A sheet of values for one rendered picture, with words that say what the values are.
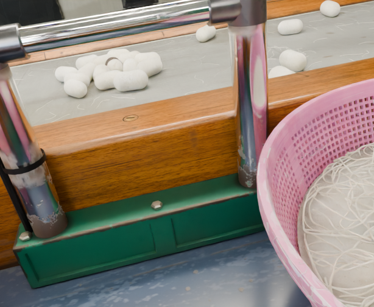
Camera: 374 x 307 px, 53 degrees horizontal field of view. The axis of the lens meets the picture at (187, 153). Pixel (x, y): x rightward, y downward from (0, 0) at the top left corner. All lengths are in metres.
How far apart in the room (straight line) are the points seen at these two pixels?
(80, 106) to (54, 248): 0.17
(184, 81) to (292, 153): 0.20
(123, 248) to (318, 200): 0.14
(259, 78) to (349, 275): 0.12
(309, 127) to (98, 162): 0.15
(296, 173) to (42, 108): 0.28
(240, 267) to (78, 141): 0.14
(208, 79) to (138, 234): 0.20
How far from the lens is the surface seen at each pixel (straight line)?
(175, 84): 0.41
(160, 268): 0.28
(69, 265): 0.29
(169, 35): 0.62
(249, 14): 0.23
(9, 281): 0.32
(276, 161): 0.22
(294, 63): 0.41
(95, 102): 0.40
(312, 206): 0.24
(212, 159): 0.28
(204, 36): 0.55
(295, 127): 0.25
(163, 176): 0.28
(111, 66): 0.47
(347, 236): 0.21
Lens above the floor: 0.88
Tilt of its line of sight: 30 degrees down
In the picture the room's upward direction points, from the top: 8 degrees counter-clockwise
